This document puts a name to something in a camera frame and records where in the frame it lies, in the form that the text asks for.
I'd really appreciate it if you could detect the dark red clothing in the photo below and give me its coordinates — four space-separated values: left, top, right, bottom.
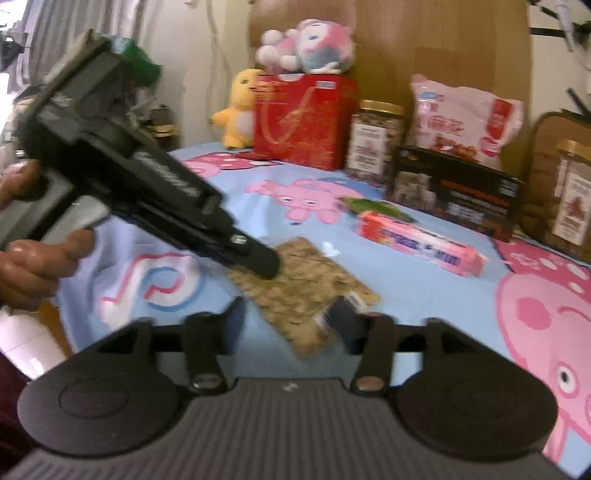
0 353 40 469

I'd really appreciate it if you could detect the long pink snack box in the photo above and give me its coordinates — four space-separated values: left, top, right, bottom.
357 210 490 278

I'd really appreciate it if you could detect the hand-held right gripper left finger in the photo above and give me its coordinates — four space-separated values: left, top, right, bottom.
133 295 249 395

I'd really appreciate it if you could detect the black metal rack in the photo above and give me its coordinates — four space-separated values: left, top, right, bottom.
526 0 591 58

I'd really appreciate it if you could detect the green bag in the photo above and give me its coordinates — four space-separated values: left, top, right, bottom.
104 36 163 87

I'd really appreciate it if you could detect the green snack packet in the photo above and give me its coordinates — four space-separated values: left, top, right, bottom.
339 196 415 223

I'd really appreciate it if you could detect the grey curtain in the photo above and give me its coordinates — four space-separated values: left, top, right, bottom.
16 0 98 93

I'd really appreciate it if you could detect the red gift bag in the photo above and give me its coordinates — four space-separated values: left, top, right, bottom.
252 74 359 172

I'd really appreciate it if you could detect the printed blue pink blanket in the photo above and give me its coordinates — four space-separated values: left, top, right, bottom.
58 143 591 477

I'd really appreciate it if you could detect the pink white snack bag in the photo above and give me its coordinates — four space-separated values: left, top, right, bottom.
409 74 526 170

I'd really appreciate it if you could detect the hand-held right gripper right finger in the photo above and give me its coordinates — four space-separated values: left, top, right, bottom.
323 295 463 397

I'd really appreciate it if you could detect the clear jar of nuts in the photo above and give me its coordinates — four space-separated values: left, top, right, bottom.
344 99 408 186
551 138 591 252

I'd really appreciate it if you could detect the black snack box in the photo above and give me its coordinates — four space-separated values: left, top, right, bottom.
385 145 526 244

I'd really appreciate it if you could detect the small white pink plush toy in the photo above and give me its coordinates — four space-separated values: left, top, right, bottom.
255 28 301 73

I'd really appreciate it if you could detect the clear zip bag of grains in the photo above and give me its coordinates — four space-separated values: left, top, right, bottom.
226 237 382 359

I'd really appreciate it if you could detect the person's left hand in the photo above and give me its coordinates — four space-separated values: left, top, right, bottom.
0 159 96 313

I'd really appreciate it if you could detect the yellow duck plush toy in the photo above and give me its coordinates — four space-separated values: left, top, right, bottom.
212 68 262 150

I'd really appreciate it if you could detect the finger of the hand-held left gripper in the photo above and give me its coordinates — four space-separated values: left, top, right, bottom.
221 232 282 281

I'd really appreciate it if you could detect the wooden headboard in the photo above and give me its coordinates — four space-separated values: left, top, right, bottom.
248 0 530 178

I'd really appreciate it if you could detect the pink grey plush toy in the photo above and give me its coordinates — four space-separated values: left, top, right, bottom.
286 18 357 75

